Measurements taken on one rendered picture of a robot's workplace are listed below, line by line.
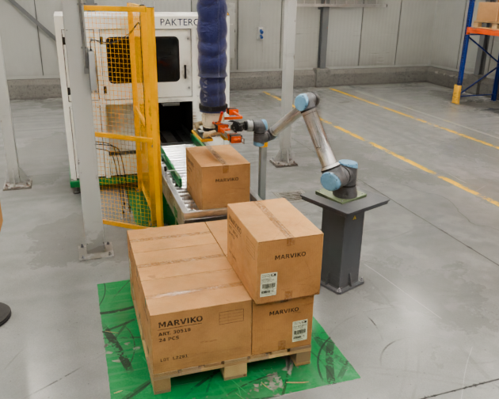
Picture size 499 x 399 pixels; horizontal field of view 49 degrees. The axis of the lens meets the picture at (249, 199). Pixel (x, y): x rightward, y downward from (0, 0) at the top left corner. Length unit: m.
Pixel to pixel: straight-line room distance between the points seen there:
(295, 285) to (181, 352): 0.77
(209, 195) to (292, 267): 1.40
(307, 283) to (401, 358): 0.93
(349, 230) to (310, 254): 1.16
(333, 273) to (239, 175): 1.09
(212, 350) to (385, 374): 1.11
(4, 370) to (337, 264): 2.46
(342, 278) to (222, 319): 1.46
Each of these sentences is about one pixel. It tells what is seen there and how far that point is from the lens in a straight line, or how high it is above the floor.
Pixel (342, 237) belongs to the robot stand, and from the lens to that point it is 4.25.
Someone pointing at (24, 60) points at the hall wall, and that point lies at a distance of 12.78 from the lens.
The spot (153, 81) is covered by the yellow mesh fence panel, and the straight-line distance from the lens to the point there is 4.73.
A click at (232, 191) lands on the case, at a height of 0.72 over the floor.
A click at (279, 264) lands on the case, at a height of 0.79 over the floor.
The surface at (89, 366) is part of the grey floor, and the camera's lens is 3.73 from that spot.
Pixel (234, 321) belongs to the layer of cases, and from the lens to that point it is 3.28.
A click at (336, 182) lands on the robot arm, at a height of 0.95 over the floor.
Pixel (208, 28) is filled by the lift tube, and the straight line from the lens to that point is 4.29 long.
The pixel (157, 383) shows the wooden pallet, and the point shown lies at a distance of 3.40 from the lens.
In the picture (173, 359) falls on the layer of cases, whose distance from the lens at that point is 3.32.
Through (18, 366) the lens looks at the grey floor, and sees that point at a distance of 3.87.
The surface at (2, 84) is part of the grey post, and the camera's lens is 6.80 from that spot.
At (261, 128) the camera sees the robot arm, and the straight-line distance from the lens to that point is 4.33.
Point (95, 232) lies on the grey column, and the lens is 5.00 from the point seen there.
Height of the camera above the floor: 2.23
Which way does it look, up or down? 21 degrees down
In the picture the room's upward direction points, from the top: 1 degrees clockwise
